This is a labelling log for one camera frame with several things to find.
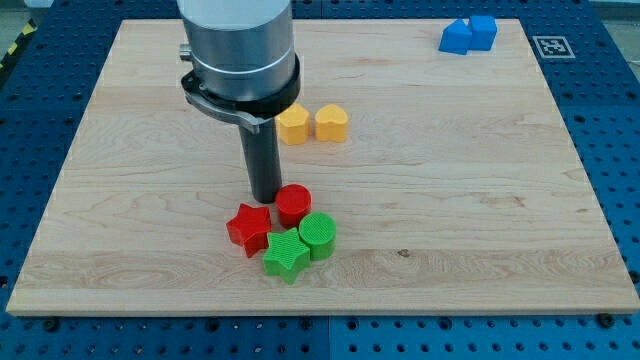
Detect green cylinder block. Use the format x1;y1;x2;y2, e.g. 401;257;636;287
299;212;337;261

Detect wooden board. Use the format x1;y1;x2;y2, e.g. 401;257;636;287
7;19;639;317

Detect red cylinder block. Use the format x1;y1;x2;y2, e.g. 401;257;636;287
275;184;312;229

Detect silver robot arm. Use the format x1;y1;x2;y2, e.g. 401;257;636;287
177;0;300;134

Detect yellow pentagon block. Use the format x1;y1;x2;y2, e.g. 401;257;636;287
276;104;311;145

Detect green star block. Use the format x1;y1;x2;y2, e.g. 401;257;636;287
263;228;311;284

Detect blue cube block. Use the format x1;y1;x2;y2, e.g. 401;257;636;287
468;15;498;51

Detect red star block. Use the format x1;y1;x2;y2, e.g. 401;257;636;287
226;203;272;258

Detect white fiducial marker tag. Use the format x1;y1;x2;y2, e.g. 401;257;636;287
533;35;575;59

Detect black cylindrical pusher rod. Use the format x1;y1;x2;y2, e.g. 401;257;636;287
239;118;282;204

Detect yellow heart block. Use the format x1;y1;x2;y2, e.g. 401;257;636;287
315;104;349;143

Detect blue pentagon block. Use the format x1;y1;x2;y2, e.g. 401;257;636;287
439;19;472;55

